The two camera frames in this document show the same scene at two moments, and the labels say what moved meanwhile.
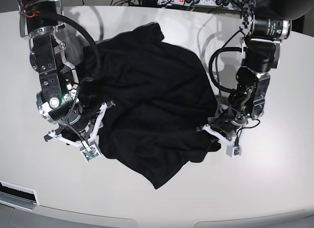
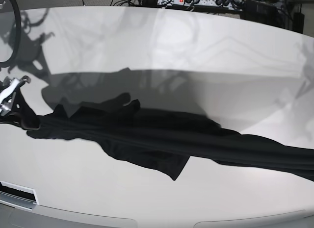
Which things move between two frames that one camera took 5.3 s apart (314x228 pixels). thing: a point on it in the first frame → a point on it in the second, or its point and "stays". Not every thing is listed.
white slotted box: (18, 197) stays
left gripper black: (77, 123) → (14, 109)
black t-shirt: (159, 99) → (167, 141)
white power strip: (216, 1) stays
